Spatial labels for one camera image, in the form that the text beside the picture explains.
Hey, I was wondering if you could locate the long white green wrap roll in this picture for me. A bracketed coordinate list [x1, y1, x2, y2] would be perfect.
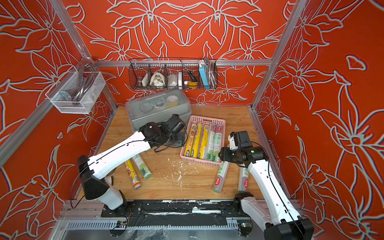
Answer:
[213, 162, 230, 193]

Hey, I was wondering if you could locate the green capped wrap roll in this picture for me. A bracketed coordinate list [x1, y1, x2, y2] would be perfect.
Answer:
[132, 154, 152, 179]

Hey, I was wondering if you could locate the short red yellow wrap roll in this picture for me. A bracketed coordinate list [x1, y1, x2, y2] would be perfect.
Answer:
[125, 160, 142, 190]

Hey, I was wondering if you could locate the long yellow wrap roll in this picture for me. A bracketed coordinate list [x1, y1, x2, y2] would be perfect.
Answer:
[191, 122, 203, 158]

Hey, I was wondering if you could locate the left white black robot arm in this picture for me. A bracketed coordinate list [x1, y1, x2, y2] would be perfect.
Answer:
[77, 114, 187, 211]

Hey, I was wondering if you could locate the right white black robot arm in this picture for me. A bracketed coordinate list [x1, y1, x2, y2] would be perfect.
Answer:
[219, 131, 314, 240]

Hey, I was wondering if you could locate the grey lidded storage box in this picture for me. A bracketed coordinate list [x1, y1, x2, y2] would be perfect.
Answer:
[126, 90, 192, 131]

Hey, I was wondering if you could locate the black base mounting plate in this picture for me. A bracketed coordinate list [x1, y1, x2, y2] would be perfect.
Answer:
[101, 199, 262, 218]

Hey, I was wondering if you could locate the black handled screwdriver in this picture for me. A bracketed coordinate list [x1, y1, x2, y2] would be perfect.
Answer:
[179, 59, 198, 83]

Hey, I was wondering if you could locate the black wire wall basket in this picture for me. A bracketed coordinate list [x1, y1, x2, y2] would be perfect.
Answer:
[129, 58, 219, 90]

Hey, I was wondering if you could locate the blue box in wire basket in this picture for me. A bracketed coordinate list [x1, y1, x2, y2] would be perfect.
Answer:
[199, 60, 210, 89]

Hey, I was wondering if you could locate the clear wall bin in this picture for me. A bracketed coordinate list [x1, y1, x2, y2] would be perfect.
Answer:
[46, 67, 106, 114]

